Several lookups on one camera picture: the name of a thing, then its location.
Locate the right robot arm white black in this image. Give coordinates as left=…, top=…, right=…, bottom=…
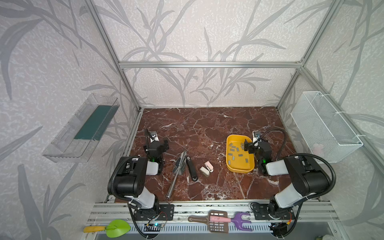
left=244, top=141, right=337, bottom=215

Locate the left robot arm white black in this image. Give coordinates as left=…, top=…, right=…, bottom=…
left=108, top=140, right=169, bottom=213

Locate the yellow plastic tray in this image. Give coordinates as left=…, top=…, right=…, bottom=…
left=226, top=135, right=255, bottom=174

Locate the purple plastic fork tool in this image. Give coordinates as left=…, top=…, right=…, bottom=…
left=231, top=213, right=253, bottom=232

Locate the small circuit board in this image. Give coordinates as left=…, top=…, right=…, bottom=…
left=144, top=223, right=166, bottom=233

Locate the brown slotted spatula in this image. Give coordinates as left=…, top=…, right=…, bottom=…
left=188, top=210, right=229, bottom=234

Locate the green yellow scoop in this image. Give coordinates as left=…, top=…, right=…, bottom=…
left=83, top=220, right=131, bottom=238

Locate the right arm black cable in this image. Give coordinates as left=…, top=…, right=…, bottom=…
left=254, top=127, right=337, bottom=238

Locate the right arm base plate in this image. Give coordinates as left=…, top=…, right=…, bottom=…
left=250, top=202, right=295, bottom=221

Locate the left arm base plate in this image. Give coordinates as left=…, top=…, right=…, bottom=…
left=134, top=204, right=175, bottom=221

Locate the white wire mesh basket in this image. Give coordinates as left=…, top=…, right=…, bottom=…
left=291, top=91, right=364, bottom=163

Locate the clear plastic wall bin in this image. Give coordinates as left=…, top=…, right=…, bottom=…
left=43, top=94, right=120, bottom=163

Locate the pink handle tool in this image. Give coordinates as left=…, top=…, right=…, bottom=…
left=210, top=215, right=232, bottom=223

